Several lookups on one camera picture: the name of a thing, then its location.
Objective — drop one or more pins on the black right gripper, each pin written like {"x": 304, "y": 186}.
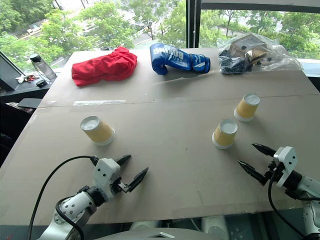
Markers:
{"x": 273, "y": 170}

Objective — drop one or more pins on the small black object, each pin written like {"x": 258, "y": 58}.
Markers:
{"x": 40, "y": 83}

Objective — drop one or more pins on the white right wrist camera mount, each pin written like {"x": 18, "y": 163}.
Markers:
{"x": 287, "y": 162}

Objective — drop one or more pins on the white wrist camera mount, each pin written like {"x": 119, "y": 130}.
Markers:
{"x": 106, "y": 175}
{"x": 287, "y": 162}

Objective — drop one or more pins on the dark flat board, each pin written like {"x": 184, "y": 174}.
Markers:
{"x": 30, "y": 102}

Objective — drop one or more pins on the bunch of keys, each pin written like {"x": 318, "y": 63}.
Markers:
{"x": 26, "y": 79}

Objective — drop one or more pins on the yellow paper cup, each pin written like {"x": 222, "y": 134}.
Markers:
{"x": 246, "y": 107}
{"x": 100, "y": 131}
{"x": 224, "y": 136}

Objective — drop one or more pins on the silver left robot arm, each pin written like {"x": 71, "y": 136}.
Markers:
{"x": 73, "y": 207}

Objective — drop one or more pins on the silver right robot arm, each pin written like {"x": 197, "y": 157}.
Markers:
{"x": 310, "y": 186}

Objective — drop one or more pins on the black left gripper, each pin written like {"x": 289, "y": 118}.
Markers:
{"x": 119, "y": 185}

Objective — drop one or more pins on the black window frame post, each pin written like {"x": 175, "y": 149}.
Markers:
{"x": 193, "y": 23}

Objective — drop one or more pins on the black slanted panel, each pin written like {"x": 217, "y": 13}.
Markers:
{"x": 8, "y": 73}

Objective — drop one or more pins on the clear water bottle black cap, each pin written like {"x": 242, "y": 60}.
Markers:
{"x": 43, "y": 66}

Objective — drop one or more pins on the clear plastic bag of parts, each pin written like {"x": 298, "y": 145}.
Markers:
{"x": 250, "y": 53}

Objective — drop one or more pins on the red crumpled cloth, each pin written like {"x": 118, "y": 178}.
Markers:
{"x": 105, "y": 66}

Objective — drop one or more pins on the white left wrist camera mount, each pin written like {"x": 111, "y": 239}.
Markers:
{"x": 106, "y": 175}

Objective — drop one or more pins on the blue boxing glove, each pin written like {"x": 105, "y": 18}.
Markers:
{"x": 170, "y": 58}

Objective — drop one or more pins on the white rounded shape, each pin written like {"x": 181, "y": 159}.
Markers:
{"x": 215, "y": 226}

